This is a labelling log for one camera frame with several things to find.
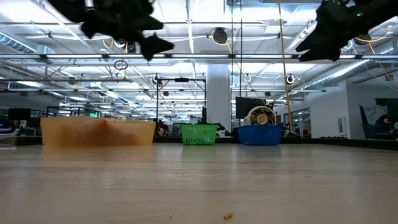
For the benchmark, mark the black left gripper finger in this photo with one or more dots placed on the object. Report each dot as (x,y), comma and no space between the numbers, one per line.
(154,45)
(150,24)

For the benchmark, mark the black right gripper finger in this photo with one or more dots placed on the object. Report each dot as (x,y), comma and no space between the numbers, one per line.
(315,43)
(326,54)

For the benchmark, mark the chocolate-iced toy donut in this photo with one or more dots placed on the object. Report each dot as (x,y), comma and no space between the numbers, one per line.
(269,116)

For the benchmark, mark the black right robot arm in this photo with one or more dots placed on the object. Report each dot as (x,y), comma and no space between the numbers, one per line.
(385,7)

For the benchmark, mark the person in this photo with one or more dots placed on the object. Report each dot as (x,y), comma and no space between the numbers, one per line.
(384,126)

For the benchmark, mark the green plastic basket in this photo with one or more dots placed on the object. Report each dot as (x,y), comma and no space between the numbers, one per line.
(199,135)

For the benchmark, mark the blue plastic basket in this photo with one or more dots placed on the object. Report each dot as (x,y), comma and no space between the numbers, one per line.
(259,136)

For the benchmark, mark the orange translucent plastic bin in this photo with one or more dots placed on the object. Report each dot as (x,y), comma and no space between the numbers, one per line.
(49,130)

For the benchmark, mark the black background monitor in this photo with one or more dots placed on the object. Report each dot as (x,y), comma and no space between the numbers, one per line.
(18,113)

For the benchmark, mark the small yellow crumb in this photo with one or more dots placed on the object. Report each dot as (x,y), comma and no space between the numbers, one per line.
(228,215)

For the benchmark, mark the black metal stand frame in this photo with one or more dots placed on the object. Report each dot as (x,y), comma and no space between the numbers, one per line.
(182,80)

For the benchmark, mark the black wall screen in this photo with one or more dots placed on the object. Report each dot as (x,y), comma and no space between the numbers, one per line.
(392,109)

